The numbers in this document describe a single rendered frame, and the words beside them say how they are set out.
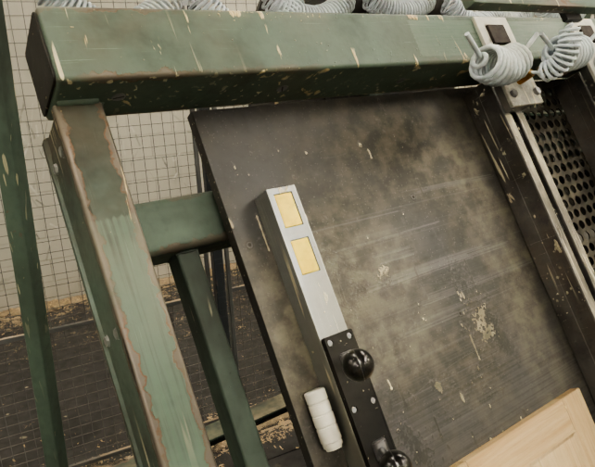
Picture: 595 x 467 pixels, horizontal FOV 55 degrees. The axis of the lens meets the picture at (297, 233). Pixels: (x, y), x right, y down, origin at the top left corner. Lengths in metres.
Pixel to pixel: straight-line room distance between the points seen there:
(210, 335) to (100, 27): 0.42
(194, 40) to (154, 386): 0.44
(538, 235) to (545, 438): 0.37
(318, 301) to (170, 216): 0.24
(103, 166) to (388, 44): 0.52
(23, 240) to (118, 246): 0.70
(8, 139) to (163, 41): 0.60
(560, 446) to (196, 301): 0.66
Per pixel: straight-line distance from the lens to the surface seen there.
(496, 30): 1.23
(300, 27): 0.91
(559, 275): 1.18
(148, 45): 0.77
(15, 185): 1.34
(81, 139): 0.74
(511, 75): 1.02
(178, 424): 0.68
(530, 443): 1.05
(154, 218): 0.81
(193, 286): 0.82
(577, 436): 1.15
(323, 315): 0.79
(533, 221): 1.18
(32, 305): 1.45
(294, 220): 0.81
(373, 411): 0.81
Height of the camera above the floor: 1.88
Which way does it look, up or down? 16 degrees down
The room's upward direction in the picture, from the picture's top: 3 degrees counter-clockwise
